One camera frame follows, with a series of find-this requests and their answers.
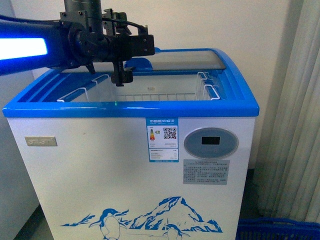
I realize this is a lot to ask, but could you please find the grey instruction sticker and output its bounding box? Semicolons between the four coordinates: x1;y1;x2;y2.
183;159;230;186

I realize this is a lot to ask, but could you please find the silver brand nameplate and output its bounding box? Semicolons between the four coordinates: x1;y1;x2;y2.
24;136;58;147

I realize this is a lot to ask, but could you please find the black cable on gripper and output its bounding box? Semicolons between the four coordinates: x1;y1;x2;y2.
101;15;150;36

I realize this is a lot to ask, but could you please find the blue energy label sticker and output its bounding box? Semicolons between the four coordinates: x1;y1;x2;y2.
145;117;179;163

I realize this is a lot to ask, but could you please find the oval grey control panel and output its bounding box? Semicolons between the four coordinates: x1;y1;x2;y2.
184;127;239;159

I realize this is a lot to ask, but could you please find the blue plastic shopping basket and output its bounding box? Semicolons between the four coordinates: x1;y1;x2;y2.
235;217;320;240

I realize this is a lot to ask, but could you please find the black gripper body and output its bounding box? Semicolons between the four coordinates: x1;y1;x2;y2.
102;8;155;87

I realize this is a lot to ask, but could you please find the white chest freezer blue rim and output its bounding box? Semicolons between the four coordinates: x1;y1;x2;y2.
3;49;259;240

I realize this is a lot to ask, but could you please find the white wire freezer basket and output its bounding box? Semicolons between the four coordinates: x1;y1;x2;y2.
56;71;222;103

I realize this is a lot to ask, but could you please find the white vertical blinds curtain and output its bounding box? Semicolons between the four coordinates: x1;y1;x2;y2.
254;0;320;223

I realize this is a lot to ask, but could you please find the glass sliding freezer lid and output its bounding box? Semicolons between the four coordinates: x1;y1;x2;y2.
124;49;226;72

